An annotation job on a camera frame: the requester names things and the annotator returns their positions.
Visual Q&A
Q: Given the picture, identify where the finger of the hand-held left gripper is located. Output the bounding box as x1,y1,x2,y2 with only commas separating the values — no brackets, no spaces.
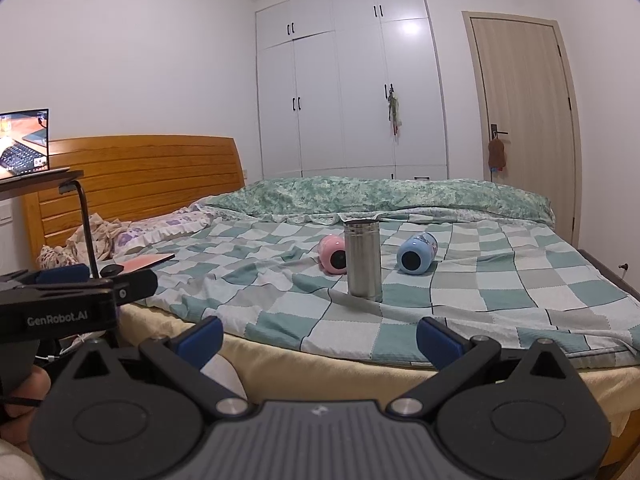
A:
0,263,92,288
100,264,159,306

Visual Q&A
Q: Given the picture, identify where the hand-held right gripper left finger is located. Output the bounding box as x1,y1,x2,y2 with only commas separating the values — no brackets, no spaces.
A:
62,316,249,418

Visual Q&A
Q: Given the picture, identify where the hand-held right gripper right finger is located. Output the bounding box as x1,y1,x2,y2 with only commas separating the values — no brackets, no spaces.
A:
390,316,578,418

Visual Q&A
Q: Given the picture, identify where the blue cup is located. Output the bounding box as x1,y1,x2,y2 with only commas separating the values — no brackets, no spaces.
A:
396,232,439,275

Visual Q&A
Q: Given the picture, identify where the pink cup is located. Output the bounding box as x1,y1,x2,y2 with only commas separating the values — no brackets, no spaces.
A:
318,234,348,275

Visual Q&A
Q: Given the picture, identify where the stainless steel cup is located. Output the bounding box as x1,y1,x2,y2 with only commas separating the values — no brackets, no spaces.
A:
343,219,384,302

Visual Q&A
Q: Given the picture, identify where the person's left hand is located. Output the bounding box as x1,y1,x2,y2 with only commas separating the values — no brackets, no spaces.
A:
0,366,53,456

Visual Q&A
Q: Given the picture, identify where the white cloth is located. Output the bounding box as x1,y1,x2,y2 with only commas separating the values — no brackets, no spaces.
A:
201,354,249,402

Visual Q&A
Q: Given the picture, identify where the purple floral pillow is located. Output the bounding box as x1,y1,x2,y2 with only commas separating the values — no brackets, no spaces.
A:
112,208,221,256

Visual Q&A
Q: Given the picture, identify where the beige floral cloth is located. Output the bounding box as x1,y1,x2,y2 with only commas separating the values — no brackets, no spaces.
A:
37,212,132,271

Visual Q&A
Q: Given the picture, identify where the black laptop table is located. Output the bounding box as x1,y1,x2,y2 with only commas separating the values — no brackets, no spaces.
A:
0,169,99,281

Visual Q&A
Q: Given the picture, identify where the green checkered blanket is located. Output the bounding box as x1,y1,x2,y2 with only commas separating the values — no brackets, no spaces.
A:
145,210,640,368

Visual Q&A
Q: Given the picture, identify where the bed with yellow sheet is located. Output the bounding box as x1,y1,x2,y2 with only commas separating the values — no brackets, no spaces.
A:
117,249,640,480

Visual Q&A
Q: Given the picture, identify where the wooden headboard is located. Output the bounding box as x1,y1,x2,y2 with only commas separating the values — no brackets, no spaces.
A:
22,135,246,271

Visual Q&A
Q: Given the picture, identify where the open laptop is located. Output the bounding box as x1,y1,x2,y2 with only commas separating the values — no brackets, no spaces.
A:
0,108,71,179

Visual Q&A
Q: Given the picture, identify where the light cloth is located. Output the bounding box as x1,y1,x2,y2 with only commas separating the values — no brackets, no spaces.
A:
0,439,46,480

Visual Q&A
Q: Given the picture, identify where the green floral duvet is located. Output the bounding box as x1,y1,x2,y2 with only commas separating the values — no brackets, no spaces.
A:
205,176,556,226

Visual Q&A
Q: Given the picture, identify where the brown hanging bag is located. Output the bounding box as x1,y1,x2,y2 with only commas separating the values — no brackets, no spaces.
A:
487,137,507,171

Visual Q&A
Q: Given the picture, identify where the green hanging ornament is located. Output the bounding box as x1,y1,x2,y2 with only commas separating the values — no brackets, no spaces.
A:
386,85,404,137

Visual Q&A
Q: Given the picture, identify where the white wardrobe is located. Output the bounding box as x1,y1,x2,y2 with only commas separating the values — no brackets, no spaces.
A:
255,0,449,181

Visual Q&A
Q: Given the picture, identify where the light wooden door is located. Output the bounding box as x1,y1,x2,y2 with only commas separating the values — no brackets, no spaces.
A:
462,11,583,248

